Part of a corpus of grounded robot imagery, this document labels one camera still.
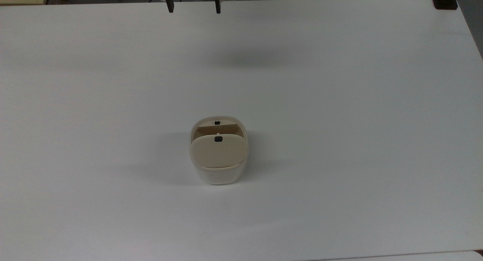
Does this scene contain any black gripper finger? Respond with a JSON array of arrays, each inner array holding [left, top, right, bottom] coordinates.
[[213, 0, 232, 14], [149, 0, 175, 14]]

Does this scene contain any white plastic trash bin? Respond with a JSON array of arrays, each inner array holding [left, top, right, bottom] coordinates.
[[189, 116, 249, 185]]

